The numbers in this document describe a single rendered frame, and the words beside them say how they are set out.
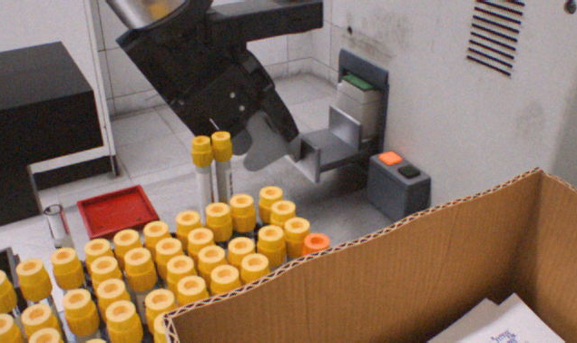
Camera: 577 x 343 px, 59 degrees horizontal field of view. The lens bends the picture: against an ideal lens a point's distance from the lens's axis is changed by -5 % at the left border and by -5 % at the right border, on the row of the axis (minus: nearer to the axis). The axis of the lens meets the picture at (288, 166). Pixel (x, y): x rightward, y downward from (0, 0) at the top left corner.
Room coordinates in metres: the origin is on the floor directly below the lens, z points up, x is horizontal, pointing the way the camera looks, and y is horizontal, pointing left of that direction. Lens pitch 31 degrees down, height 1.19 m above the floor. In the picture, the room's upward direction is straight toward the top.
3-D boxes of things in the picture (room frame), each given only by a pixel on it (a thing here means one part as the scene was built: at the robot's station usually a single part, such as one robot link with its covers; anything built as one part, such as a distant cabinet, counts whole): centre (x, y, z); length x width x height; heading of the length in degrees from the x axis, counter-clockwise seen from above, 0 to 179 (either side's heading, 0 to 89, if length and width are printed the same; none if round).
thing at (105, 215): (0.42, 0.17, 0.88); 0.07 x 0.07 x 0.01; 29
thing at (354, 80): (0.51, -0.08, 0.98); 0.05 x 0.04 x 0.01; 29
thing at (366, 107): (0.51, -0.08, 0.95); 0.05 x 0.04 x 0.06; 29
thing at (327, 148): (0.52, -0.10, 0.92); 0.21 x 0.07 x 0.05; 119
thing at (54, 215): (0.28, 0.16, 0.93); 0.01 x 0.01 x 0.10; 27
